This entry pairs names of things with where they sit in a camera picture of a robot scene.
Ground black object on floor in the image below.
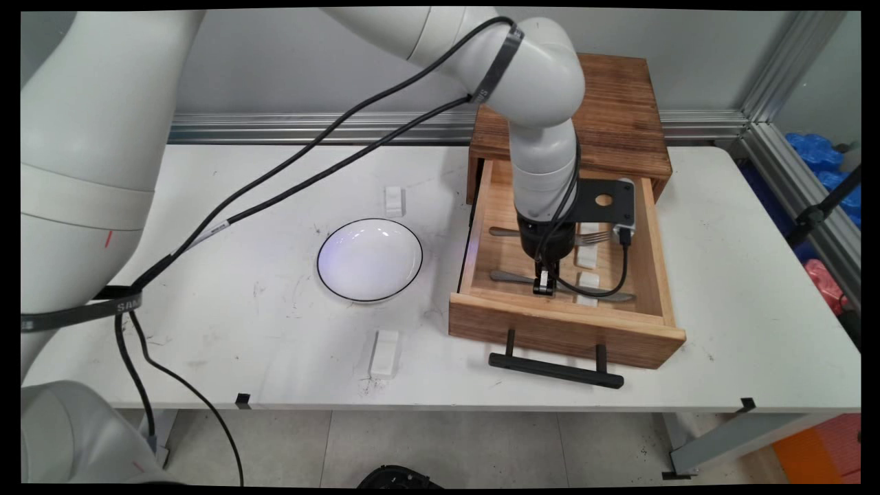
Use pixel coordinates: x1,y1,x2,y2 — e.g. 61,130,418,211
357,465,444,489

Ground upright aluminium frame post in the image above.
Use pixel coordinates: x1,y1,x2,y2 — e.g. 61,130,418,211
739,10,850,126

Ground red plastic bag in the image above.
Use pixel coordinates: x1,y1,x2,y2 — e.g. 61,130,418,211
804,260,848,316

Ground white plate with black rim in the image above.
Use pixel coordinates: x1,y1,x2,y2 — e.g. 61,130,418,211
317,218,424,303

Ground grey table leg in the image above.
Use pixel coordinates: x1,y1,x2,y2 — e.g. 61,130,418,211
137,409,178,463
662,412,844,481

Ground light wooden drawer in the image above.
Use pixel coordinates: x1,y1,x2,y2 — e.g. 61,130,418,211
448,159,688,371

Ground slanted aluminium frame rail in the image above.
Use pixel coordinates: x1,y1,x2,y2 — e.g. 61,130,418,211
737,122,861,310

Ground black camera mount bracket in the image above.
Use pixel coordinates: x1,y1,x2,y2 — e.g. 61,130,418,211
560,180,635,225

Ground dark wooden drawer cabinet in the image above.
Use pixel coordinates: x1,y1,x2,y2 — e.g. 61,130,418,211
467,54,673,205

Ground black stand pole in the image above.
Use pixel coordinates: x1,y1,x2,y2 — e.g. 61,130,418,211
787,165,861,248

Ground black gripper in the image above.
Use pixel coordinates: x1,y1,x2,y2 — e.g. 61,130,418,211
518,217,578,298

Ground black drawer handle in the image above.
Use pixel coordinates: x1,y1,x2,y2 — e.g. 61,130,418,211
489,329,626,390

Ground black printed velcro strap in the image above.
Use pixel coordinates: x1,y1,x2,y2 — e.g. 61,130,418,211
21,287,143,334

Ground steel fork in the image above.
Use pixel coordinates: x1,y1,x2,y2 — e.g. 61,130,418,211
489,227,611,247

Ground horizontal aluminium frame rail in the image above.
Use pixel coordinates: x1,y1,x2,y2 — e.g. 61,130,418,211
168,110,750,146

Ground steel table knife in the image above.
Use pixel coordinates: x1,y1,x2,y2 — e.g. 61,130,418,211
489,269,637,303

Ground orange box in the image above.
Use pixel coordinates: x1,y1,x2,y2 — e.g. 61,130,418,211
770,414,861,485

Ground blue plastic bag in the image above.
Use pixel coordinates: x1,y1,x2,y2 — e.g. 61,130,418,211
785,134,861,231

